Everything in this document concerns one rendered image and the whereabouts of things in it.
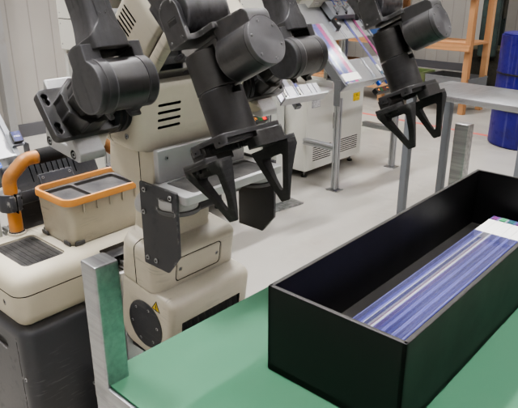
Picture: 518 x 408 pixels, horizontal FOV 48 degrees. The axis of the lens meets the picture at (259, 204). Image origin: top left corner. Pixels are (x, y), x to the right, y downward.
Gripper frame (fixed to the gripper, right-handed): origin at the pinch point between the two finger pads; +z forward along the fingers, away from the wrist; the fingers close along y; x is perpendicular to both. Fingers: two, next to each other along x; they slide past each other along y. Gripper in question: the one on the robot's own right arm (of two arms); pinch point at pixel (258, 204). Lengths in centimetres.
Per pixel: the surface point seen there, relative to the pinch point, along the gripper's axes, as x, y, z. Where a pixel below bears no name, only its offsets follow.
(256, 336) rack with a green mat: 5.8, -2.4, 16.1
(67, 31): 233, 132, -116
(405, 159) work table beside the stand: 128, 249, 13
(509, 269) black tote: -18.4, 20.0, 18.2
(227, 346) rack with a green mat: 7.0, -6.6, 15.6
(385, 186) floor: 182, 304, 31
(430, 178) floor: 168, 341, 37
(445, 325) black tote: -18.5, 1.8, 17.9
